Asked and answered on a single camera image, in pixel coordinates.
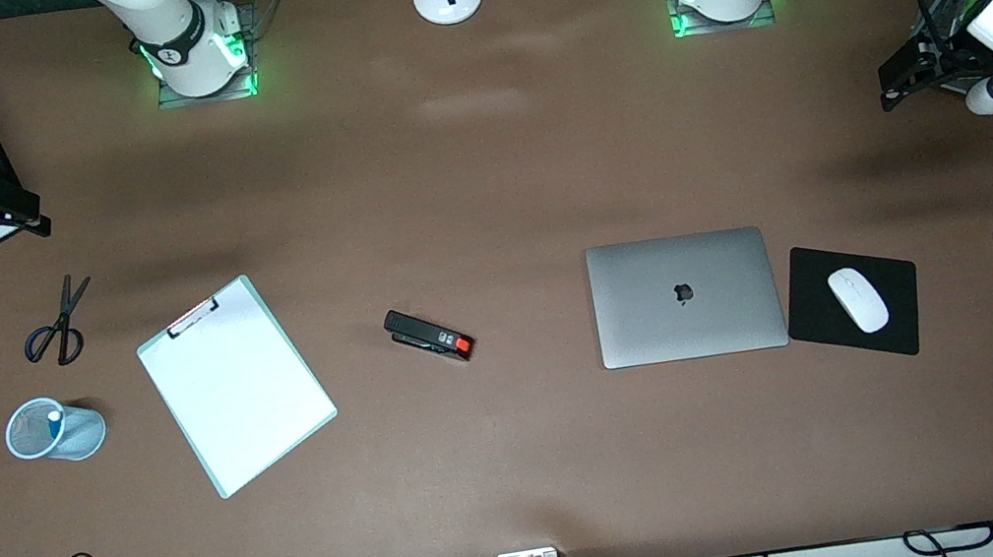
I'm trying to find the black cable loop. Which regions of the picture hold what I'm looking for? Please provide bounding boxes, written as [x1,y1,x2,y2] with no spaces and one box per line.
[900,518,993,557]

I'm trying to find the light green clipboard with paper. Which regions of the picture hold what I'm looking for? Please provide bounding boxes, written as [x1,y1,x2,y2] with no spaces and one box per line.
[127,264,350,510]

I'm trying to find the black mouse pad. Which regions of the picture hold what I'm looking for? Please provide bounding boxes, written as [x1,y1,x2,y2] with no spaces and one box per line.
[776,229,931,376]

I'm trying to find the blue marker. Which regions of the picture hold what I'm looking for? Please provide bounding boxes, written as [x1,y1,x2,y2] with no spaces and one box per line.
[28,408,68,439]

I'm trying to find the silver laptop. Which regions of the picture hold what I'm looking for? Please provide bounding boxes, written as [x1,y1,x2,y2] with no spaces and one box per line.
[585,220,791,375]

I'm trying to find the black scissors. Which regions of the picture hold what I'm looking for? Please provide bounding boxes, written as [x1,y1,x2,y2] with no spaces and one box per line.
[13,272,103,372]

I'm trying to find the black stapler with red end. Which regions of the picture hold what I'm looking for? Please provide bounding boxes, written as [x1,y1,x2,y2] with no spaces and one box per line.
[381,298,478,374]

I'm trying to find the white computer mouse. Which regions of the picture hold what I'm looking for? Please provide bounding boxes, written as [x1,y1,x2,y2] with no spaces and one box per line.
[825,262,893,339]

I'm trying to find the light blue mesh cup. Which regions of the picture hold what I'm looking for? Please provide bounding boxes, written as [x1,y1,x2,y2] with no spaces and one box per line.
[0,388,112,471]

